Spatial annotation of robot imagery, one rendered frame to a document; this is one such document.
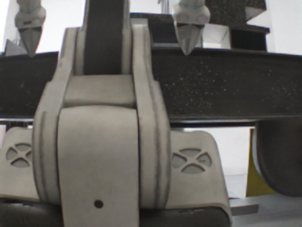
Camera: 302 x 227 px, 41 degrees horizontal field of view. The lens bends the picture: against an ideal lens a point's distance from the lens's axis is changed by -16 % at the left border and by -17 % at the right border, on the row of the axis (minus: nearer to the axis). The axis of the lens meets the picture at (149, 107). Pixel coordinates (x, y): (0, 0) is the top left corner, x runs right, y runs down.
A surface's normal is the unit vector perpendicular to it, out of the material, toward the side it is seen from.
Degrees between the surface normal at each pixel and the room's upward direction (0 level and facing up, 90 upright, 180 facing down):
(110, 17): 89
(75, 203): 90
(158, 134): 62
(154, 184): 113
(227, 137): 90
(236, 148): 90
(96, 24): 76
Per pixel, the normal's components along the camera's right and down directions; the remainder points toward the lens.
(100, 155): 0.08, -0.24
